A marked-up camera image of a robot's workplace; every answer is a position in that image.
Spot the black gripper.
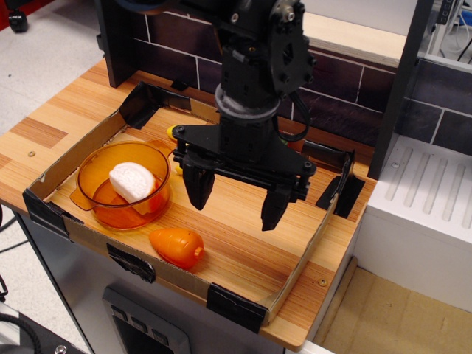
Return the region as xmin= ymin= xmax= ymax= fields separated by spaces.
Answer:
xmin=173 ymin=108 xmax=316 ymax=232

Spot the white and orange toy sushi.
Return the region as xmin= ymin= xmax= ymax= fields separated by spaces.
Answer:
xmin=108 ymin=162 xmax=156 ymax=215

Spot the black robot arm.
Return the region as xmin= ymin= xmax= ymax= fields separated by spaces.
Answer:
xmin=121 ymin=1 xmax=316 ymax=231

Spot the cardboard fence with black tape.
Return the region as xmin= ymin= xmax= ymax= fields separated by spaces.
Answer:
xmin=24 ymin=82 xmax=367 ymax=333

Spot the orange transparent plastic pot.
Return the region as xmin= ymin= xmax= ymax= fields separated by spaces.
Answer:
xmin=70 ymin=140 xmax=171 ymax=229

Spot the yellow toy banana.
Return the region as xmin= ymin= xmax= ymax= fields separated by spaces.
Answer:
xmin=166 ymin=125 xmax=188 ymax=177

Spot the red toy strawberry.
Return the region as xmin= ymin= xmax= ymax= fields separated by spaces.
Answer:
xmin=277 ymin=130 xmax=306 ymax=153

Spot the orange toy carrot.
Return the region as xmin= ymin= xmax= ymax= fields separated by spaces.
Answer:
xmin=149 ymin=228 xmax=205 ymax=269

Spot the grey oven control panel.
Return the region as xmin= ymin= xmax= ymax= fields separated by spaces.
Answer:
xmin=103 ymin=288 xmax=191 ymax=353

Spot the white toy sink drainboard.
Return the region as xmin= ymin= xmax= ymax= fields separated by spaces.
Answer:
xmin=354 ymin=136 xmax=471 ymax=311

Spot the black caster wheel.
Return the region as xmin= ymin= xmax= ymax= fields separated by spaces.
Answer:
xmin=8 ymin=9 xmax=28 ymax=33

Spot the dark grey right post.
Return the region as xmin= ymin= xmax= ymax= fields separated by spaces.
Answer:
xmin=368 ymin=0 xmax=434 ymax=180

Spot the dark grey post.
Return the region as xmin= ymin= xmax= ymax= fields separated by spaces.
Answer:
xmin=368 ymin=0 xmax=434 ymax=180
xmin=95 ymin=0 xmax=145 ymax=88

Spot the dark grey left post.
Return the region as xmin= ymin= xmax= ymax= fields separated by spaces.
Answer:
xmin=95 ymin=0 xmax=145 ymax=88

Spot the black braided cable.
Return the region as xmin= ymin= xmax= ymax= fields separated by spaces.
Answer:
xmin=0 ymin=313 xmax=45 ymax=354

